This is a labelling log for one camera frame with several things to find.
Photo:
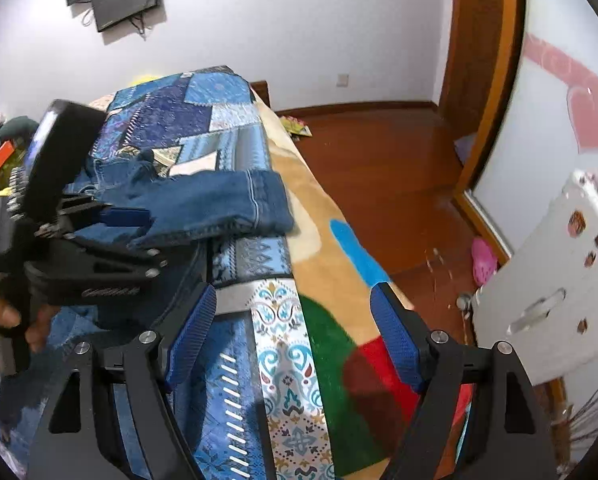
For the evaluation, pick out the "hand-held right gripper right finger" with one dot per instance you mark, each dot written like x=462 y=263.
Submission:
x=394 y=330

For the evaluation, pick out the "yellow round object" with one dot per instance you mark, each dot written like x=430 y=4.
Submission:
x=144 y=80

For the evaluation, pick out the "white plastic cabinet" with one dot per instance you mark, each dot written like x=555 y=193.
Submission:
x=529 y=280

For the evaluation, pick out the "tan colourful fleece blanket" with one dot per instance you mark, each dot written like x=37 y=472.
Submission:
x=319 y=220

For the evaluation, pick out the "yellow snack packet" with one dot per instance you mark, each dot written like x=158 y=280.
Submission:
x=296 y=126

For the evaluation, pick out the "blue patchwork blanket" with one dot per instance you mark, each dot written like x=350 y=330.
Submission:
x=229 y=125

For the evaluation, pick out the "pile of clothes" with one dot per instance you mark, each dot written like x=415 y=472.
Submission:
x=14 y=127

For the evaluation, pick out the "wooden wardrobe frame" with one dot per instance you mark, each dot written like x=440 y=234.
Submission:
x=484 y=60

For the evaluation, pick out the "white wall socket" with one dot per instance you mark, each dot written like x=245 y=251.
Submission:
x=343 y=80

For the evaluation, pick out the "small black wall monitor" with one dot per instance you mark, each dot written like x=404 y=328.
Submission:
x=124 y=2

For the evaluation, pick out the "pink heart sticker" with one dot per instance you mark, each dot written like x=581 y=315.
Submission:
x=586 y=110

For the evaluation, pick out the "dried twigs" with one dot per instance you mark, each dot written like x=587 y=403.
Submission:
x=586 y=410

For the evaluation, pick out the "wooden bed footboard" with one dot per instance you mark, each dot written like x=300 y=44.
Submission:
x=261 y=94

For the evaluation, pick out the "blue denim jeans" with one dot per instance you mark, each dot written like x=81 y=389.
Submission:
x=219 y=200

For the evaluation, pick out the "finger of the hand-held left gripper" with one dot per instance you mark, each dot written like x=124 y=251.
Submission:
x=124 y=216
x=104 y=270

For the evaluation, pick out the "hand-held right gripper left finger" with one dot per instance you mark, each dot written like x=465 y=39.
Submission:
x=194 y=325

